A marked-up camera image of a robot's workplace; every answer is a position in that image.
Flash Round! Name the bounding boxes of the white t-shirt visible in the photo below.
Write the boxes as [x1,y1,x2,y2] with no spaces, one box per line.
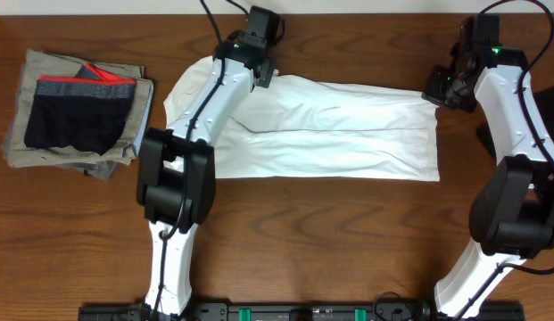
[164,57,439,181]

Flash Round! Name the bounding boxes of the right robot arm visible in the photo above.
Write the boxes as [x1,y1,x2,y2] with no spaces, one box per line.
[414,9,554,320]

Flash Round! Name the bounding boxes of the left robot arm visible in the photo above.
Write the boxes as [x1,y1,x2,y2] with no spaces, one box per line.
[136,6,285,320]

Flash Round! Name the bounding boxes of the navy boxer shorts red waistband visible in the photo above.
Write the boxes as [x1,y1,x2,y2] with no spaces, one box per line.
[24,63,136,155]

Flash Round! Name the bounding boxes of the folded grey garment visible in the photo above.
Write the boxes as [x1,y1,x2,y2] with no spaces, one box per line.
[58,160,120,181]

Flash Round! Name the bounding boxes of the folded khaki garment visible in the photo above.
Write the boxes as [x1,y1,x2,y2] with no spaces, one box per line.
[5,50,153,168]

